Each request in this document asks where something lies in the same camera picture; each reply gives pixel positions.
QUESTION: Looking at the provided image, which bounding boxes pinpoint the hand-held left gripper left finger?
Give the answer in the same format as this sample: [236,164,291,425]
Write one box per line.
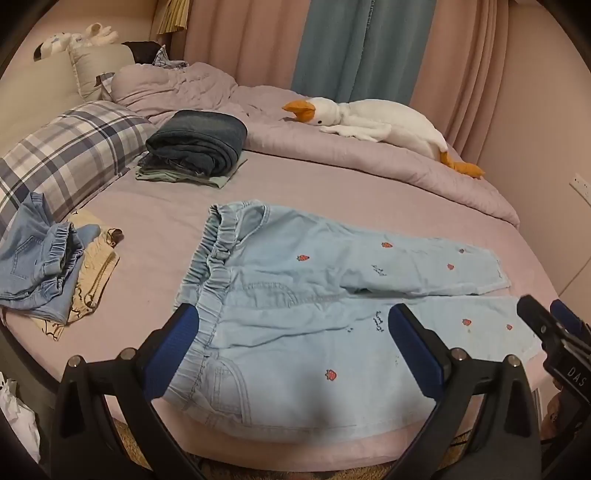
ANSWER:
[50,303,206,480]

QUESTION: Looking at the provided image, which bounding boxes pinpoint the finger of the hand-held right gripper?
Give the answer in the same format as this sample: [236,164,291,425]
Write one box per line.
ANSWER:
[550,299,591,340]
[516,294,563,352]

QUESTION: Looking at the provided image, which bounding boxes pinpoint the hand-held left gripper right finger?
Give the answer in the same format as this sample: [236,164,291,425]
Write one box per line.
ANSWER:
[387,303,553,480]

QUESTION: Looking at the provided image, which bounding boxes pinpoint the light blue embroidered pants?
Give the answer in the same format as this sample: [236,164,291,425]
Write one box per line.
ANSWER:
[163,199,542,435]

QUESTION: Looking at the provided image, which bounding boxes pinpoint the cream printed cloth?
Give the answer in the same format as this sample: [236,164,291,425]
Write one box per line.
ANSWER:
[31,210,124,342]

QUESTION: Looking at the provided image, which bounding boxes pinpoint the light blue denim cloth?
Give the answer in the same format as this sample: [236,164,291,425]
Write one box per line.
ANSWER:
[28,224,102,325]

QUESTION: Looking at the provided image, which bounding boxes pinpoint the folded pale green cloth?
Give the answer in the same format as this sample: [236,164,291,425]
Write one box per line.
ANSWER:
[135,154,247,190]

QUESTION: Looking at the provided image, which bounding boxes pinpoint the blue denim shorts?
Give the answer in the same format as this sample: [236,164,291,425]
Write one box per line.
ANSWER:
[0,191,86,303]

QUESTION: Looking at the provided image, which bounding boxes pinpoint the white plastic bag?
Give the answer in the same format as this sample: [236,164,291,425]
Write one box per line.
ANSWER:
[0,371,42,463]

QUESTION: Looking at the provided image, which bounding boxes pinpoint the folded dark jeans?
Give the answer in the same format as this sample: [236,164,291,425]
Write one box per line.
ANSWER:
[145,109,249,177]

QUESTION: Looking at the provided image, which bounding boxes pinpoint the lilac quilt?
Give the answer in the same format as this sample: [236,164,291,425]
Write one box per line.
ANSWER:
[110,61,520,228]

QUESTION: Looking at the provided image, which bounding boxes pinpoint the blue plaid pillow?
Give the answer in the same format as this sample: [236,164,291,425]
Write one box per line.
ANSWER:
[0,102,155,236]

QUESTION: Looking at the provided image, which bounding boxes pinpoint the white goose plush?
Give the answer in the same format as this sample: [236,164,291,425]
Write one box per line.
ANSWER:
[283,96,486,180]

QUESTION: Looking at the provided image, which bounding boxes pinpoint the pink curtain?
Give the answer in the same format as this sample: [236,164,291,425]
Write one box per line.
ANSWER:
[409,0,513,167]
[182,0,312,88]

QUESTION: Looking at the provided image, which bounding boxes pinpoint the checkered cloth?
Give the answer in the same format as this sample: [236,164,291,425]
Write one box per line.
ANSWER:
[150,45,189,71]

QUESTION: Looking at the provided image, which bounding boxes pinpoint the beige headboard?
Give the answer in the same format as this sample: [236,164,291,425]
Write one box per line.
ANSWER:
[0,50,84,160]

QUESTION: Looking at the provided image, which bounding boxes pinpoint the beige pillow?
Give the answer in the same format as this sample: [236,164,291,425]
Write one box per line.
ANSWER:
[69,44,138,101]

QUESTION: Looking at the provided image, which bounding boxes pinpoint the dark cloth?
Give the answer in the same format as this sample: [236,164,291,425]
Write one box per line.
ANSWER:
[122,41,163,64]

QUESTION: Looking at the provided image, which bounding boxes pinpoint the blue curtain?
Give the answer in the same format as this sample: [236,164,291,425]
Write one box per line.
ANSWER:
[291,0,437,109]

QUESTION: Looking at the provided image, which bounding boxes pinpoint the yellow pleated cloth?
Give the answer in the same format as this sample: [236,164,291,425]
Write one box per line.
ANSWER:
[156,0,191,36]

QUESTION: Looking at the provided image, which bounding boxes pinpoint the white spotted plush toy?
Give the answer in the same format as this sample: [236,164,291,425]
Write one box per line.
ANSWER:
[32,31,71,62]

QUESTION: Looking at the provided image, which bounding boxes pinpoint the white wall socket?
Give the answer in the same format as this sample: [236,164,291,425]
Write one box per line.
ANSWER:
[569,172,591,205]

